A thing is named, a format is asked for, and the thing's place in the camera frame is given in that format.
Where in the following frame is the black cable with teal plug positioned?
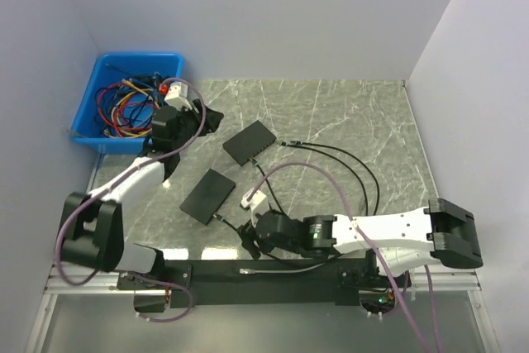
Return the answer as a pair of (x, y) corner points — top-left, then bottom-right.
(213, 157), (344, 268)

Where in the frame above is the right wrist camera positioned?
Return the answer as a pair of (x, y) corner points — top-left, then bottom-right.
(240, 188), (269, 215)

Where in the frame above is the yellow ethernet cable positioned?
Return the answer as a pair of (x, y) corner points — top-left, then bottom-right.
(102, 78), (166, 137)

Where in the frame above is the red ethernet cable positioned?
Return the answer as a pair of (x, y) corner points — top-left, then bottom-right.
(97, 83), (166, 137)

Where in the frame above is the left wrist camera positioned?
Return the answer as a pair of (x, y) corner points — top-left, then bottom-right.
(164, 82), (192, 110)

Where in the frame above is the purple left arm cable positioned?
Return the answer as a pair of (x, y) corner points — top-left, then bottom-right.
(55, 78), (207, 324)

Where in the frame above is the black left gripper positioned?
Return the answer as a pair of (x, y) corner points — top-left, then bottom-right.
(173, 98), (224, 150)

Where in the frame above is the grey ethernet cable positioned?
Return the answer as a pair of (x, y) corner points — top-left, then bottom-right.
(239, 261), (323, 276)

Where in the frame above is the black cable in bin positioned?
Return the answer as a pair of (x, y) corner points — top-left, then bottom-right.
(94, 69), (174, 135)

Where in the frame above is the blue plastic bin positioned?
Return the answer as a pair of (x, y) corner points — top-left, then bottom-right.
(69, 52), (184, 155)

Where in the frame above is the blue ethernet cable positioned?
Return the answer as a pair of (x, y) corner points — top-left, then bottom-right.
(98, 74), (173, 135)

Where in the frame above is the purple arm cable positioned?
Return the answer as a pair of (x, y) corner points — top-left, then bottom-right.
(55, 78), (207, 324)
(247, 161), (446, 353)

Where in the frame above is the black network switch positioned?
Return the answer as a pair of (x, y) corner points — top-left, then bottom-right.
(222, 120), (277, 166)
(179, 169), (236, 226)

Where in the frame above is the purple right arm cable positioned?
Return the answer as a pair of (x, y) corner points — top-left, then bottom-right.
(247, 161), (446, 353)

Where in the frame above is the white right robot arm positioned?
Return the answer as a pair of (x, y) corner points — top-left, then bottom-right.
(241, 192), (484, 286)

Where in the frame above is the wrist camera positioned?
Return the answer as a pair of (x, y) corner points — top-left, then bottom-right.
(164, 82), (192, 110)
(240, 188), (269, 215)

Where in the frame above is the aluminium rail frame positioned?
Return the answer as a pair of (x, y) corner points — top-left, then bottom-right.
(24, 154), (483, 353)

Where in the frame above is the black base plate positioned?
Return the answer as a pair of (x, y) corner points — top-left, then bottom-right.
(117, 259), (389, 313)

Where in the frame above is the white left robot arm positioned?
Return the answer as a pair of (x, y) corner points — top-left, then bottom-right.
(55, 98), (224, 289)

